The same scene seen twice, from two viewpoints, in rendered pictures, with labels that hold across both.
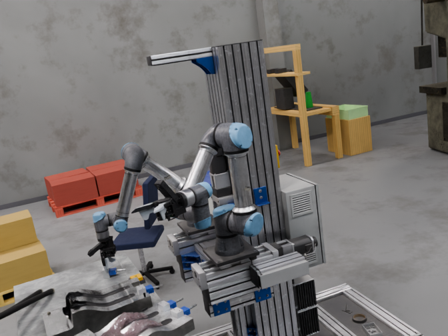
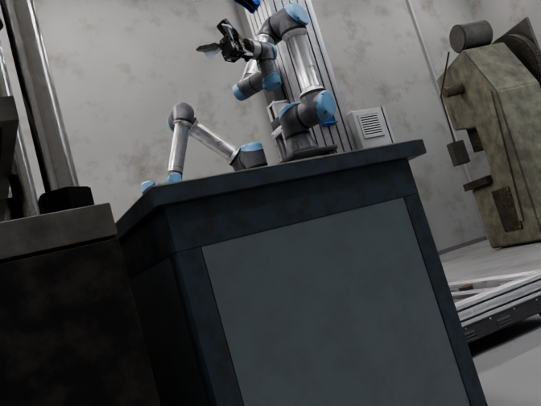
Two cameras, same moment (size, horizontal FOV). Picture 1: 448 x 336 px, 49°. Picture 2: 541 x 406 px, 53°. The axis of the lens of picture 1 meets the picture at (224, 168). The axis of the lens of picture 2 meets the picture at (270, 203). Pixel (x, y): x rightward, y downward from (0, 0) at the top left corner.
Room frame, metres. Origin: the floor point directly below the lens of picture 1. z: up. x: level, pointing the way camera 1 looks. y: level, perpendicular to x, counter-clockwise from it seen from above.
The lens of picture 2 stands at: (-0.06, 0.50, 0.59)
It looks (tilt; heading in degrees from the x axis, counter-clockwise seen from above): 7 degrees up; 353
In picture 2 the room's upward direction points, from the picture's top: 16 degrees counter-clockwise
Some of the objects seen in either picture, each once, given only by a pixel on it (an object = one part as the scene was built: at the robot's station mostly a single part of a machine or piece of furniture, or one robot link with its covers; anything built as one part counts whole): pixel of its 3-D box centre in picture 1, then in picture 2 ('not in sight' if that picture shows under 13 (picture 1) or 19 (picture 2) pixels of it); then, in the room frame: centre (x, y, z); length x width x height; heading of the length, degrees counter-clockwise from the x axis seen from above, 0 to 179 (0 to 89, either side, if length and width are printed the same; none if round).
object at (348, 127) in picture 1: (309, 99); not in sight; (8.45, -1.65, 0.96); 1.49 x 1.39 x 1.93; 19
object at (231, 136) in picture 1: (239, 180); (303, 64); (2.18, -0.06, 1.41); 0.15 x 0.12 x 0.55; 45
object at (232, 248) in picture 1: (229, 241); (300, 145); (2.28, 0.03, 1.09); 0.15 x 0.15 x 0.10
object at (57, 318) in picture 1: (96, 305); not in sight; (2.23, 0.73, 0.87); 0.50 x 0.26 x 0.14; 113
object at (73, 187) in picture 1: (92, 186); not in sight; (7.44, 2.08, 0.24); 1.40 x 0.99 x 0.48; 109
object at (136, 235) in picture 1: (139, 232); not in sight; (4.30, 0.87, 0.48); 0.56 x 0.53 x 0.96; 103
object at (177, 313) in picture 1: (185, 311); not in sight; (2.07, 0.28, 0.85); 0.13 x 0.05 x 0.05; 130
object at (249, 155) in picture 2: not in sight; (253, 155); (2.75, 0.19, 1.20); 0.13 x 0.12 x 0.14; 17
